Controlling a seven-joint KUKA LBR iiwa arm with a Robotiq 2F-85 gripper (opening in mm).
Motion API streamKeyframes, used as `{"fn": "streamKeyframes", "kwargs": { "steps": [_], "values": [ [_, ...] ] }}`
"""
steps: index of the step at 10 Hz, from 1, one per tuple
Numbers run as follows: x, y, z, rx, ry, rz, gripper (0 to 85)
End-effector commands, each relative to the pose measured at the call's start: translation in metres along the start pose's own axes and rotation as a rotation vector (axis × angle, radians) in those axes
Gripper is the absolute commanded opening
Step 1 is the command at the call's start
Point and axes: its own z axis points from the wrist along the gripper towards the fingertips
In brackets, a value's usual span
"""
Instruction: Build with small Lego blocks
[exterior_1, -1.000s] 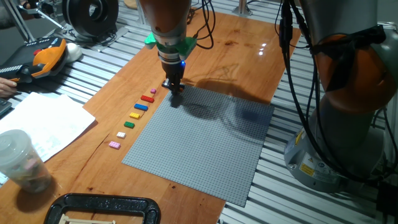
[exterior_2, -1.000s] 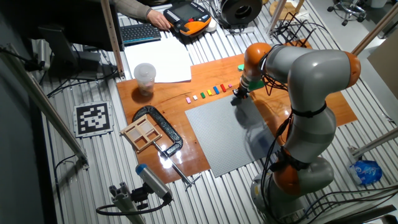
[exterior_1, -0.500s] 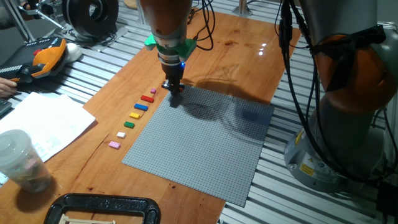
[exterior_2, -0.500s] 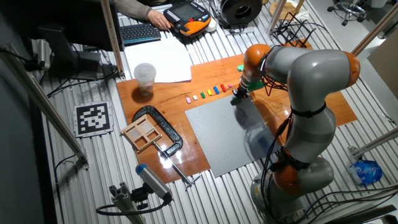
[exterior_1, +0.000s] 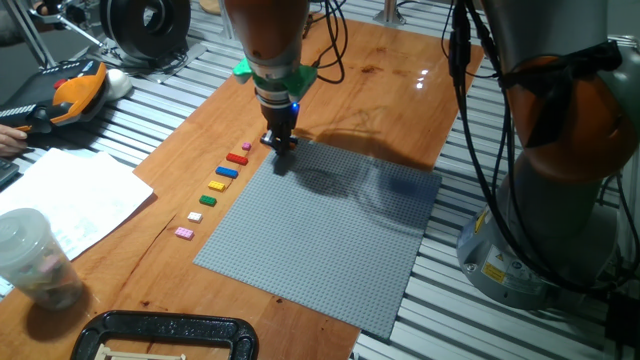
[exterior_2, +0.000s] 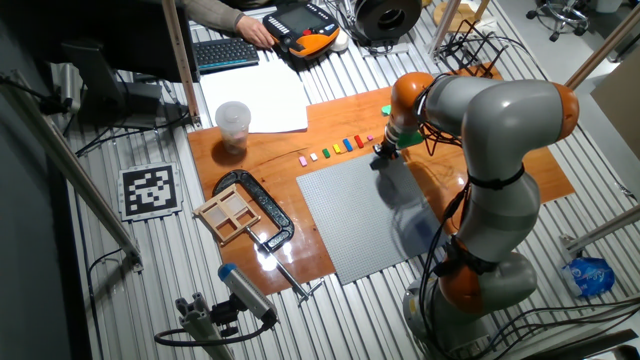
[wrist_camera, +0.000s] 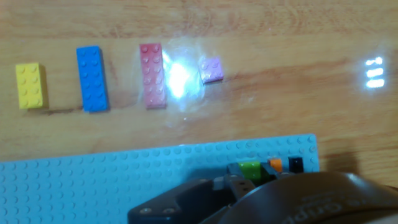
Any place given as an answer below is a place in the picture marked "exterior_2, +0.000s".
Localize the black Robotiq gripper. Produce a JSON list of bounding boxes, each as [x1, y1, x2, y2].
[[373, 135, 403, 161]]

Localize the forearm in grey sleeve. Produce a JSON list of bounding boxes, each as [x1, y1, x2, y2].
[[182, 0, 246, 32]]

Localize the grey Lego baseplate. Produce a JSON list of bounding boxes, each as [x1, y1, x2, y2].
[[295, 151, 447, 287]]

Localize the person's bare hand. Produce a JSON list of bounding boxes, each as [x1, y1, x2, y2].
[[234, 14, 276, 50]]

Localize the glossy wooden work board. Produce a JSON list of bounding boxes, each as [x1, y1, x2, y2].
[[187, 62, 576, 296]]

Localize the white computer mouse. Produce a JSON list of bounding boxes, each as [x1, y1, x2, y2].
[[329, 30, 351, 54]]

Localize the black round spool device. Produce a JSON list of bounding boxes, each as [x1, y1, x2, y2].
[[352, 0, 424, 49]]

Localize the white printed paper sheet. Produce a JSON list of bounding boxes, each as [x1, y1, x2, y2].
[[198, 62, 311, 135]]

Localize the orange and black teach pendant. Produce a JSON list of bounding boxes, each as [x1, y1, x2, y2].
[[262, 2, 341, 60]]

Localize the black metal C-clamp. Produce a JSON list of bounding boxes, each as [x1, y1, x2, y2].
[[212, 168, 325, 304]]

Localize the clear plastic lidded cup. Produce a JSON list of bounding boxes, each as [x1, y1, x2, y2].
[[214, 100, 252, 156]]

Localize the wooden divided tray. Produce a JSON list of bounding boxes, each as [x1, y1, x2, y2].
[[193, 183, 262, 246]]

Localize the black computer keyboard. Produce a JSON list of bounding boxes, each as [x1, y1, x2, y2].
[[192, 37, 261, 75]]

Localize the black wheeled office stool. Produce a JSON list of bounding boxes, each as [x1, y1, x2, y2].
[[525, 0, 591, 44]]

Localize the black white fiducial marker plate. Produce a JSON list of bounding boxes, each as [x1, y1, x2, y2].
[[117, 162, 185, 223]]

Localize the blue plastic bag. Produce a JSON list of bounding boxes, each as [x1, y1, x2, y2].
[[560, 257, 616, 299]]

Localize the brown cardboard panel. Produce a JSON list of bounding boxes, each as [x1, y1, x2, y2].
[[589, 49, 640, 161]]

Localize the black computer monitor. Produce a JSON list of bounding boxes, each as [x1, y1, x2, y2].
[[49, 0, 201, 130]]

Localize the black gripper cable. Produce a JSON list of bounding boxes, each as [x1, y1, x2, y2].
[[413, 74, 464, 156]]

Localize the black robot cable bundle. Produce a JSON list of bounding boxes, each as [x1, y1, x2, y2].
[[417, 179, 474, 360]]

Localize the grey camera with blue cap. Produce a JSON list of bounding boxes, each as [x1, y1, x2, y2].
[[217, 263, 279, 324]]

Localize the brown upright frame post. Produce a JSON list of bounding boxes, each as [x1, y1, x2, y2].
[[160, 0, 203, 129]]

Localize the short aluminium frame beam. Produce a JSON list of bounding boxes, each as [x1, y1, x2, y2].
[[559, 204, 640, 256]]

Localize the slanted aluminium frame post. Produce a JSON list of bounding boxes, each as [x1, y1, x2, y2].
[[564, 4, 640, 94]]

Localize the thin black floor cable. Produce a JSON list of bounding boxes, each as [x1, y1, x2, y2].
[[479, 294, 640, 360]]

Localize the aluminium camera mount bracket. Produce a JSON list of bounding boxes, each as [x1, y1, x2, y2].
[[174, 292, 236, 360]]

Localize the black camera cable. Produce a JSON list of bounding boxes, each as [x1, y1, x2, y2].
[[153, 319, 274, 347]]

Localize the long slanted aluminium frame beam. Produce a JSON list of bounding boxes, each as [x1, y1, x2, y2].
[[0, 69, 144, 274]]

